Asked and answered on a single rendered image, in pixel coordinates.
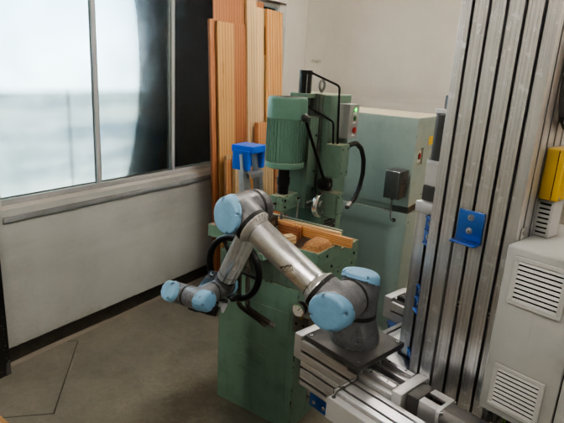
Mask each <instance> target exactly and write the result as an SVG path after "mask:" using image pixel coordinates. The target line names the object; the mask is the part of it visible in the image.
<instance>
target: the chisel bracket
mask: <svg viewBox="0 0 564 423"><path fill-rule="evenodd" d="M297 197H299V192H296V191H288V194H285V195H283V194H278V193H274V194H272V195H270V198H271V199H272V202H276V203H277V204H276V205H274V211H278V212H284V211H287V210H289V209H292V208H295V207H297V202H295V199H296V198H297Z"/></svg>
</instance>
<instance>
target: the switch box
mask: <svg viewBox="0 0 564 423"><path fill-rule="evenodd" d="M355 107H356V108H357V111H356V113H357V114H354V115H353V113H354V109H355ZM359 107H360V104H355V103H340V119H339V138H345V139H349V138H356V137H357V132H358V115H359ZM354 116H356V118H357V119H356V121H353V118H354ZM353 122H356V123H353ZM354 127H356V129H357V131H356V133H355V134H354V136H352V134H353V128H354Z"/></svg>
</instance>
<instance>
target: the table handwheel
mask: <svg viewBox="0 0 564 423"><path fill-rule="evenodd" d="M235 236H236V235H233V234H225V235H221V236H220V237H218V238H216V239H215V240H214V241H213V242H212V243H211V245H210V247H209V249H208V252H207V256H206V266H207V271H208V273H209V272H210V270H212V271H214V268H213V255H214V252H215V250H216V248H217V246H218V245H219V244H220V243H224V246H225V249H226V251H227V252H228V250H229V246H228V243H227V241H233V239H234V238H235ZM250 257H251V264H254V268H255V275H253V274H250V273H248V272H246V271H244V270H242V272H241V274H243V275H246V276H248V277H249V278H251V279H255V281H254V284H253V288H252V289H251V290H250V291H249V292H248V293H247V294H244V295H242V297H240V298H239V299H238V300H236V301H246V300H250V299H251V298H253V297H254V296H255V295H256V294H257V292H258V291H259V288H260V286H261V283H262V276H263V273H262V266H261V263H260V260H259V256H258V255H257V253H256V252H255V250H254V249H253V250H252V252H251V253H250ZM251 264H250V265H251Z"/></svg>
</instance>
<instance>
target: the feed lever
mask: <svg viewBox="0 0 564 423"><path fill-rule="evenodd" d="M309 119H310V118H309V116H308V115H307V114H303V115H302V116H301V121H302V122H303V123H305V126H306V129H307V132H308V135H309V138H310V141H311V146H312V148H313V151H314V155H315V157H316V162H317V165H318V168H319V171H320V173H321V178H320V179H319V180H318V182H317V186H318V189H319V190H324V191H332V179H331V178H326V177H325V176H324V174H323V171H322V167H321V163H320V160H319V157H318V154H317V151H316V146H315V143H314V140H313V138H312V134H311V130H310V126H309V123H308V121H309Z"/></svg>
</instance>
